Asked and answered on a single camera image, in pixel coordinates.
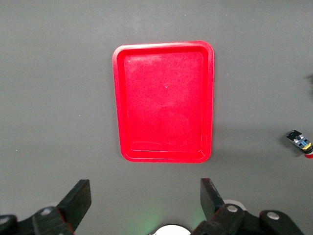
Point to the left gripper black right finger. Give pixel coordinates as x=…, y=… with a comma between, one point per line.
x=210, y=200

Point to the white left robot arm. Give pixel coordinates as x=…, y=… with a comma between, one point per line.
x=170, y=230

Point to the red plastic tray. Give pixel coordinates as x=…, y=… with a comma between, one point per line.
x=163, y=102

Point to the red push button switch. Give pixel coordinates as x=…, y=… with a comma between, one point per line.
x=298, y=142

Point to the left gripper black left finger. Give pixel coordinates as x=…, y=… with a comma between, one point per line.
x=75, y=203

